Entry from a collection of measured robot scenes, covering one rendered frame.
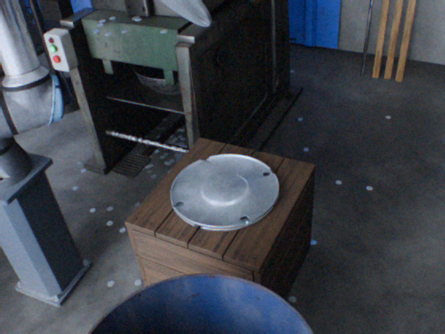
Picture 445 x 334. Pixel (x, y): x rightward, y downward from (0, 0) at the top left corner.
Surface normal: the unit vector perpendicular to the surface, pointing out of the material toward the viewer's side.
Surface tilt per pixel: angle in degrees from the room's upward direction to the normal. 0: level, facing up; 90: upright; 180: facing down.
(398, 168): 0
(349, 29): 90
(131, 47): 90
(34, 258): 90
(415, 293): 0
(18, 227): 90
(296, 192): 0
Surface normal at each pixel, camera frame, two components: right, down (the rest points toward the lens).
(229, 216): -0.07, -0.79
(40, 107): 0.46, 0.40
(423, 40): -0.44, 0.58
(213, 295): -0.12, 0.59
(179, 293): 0.17, 0.57
